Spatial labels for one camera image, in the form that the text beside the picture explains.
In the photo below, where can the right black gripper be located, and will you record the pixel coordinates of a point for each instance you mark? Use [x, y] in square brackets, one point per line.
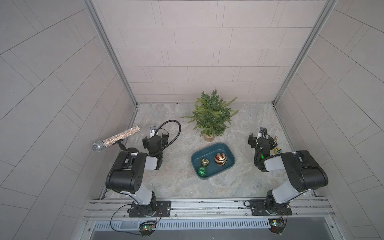
[254, 140]

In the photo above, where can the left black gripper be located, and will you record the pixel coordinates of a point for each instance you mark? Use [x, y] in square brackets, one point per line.
[163, 141]

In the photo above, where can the red gold striped ornament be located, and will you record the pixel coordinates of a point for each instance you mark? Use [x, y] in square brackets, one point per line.
[221, 159]

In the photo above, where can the small gold ball ornament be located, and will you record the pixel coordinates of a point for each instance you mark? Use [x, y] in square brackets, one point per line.
[205, 163]

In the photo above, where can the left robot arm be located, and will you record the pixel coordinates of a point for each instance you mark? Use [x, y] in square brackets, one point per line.
[127, 174]

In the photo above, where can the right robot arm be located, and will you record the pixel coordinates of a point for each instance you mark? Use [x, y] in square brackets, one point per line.
[303, 172]

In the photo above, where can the small green christmas tree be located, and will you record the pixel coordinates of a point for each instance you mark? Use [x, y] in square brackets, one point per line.
[212, 115]

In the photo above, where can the teal plastic tray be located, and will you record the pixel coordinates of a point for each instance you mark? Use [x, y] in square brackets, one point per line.
[209, 153]

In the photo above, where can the green glitter ball ornament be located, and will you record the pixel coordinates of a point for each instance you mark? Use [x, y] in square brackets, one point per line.
[202, 172]

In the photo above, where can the glitter microphone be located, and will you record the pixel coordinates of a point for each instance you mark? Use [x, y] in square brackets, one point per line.
[116, 139]

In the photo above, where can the right circuit board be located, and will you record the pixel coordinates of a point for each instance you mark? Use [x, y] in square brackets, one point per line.
[277, 225]

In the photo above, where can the circuit board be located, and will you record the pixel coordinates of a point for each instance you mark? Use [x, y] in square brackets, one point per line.
[277, 225]
[147, 228]

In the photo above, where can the left circuit board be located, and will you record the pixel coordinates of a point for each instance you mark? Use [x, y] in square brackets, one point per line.
[147, 228]

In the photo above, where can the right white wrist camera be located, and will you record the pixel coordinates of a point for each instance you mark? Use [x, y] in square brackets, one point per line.
[263, 131]

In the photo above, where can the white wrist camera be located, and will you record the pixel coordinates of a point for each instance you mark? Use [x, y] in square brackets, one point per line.
[263, 131]
[153, 131]

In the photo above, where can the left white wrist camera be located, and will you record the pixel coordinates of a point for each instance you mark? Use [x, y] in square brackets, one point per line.
[153, 131]

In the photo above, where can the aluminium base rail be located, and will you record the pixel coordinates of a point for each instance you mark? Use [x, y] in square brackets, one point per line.
[205, 214]

